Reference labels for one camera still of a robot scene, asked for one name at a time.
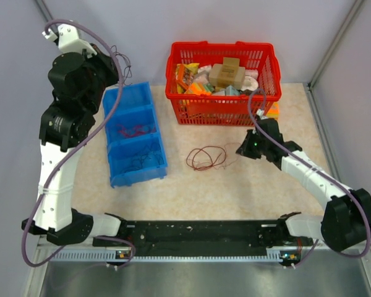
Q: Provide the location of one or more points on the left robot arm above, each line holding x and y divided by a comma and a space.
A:
78, 80

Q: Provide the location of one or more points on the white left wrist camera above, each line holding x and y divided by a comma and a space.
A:
69, 40

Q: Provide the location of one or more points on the orange sponge daddy box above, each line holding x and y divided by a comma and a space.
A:
198, 89

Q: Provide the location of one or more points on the red plastic shopping basket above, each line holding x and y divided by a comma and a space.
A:
191, 62

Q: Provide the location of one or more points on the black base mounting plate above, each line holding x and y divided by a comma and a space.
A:
186, 238

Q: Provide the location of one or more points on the grey aluminium frame rail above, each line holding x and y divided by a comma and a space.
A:
345, 115

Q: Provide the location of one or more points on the brown cardboard box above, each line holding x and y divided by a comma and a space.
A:
229, 72

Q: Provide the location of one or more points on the blue plastic compartment bin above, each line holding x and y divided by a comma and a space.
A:
134, 144

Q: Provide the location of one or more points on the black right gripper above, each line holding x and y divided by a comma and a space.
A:
244, 148

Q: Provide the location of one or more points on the teal sponge package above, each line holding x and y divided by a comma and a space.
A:
231, 91

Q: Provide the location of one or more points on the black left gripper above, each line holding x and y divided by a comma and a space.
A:
106, 62

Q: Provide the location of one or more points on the colourful sponge pack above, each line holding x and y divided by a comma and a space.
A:
273, 112

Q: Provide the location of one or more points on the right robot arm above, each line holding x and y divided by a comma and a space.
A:
347, 212

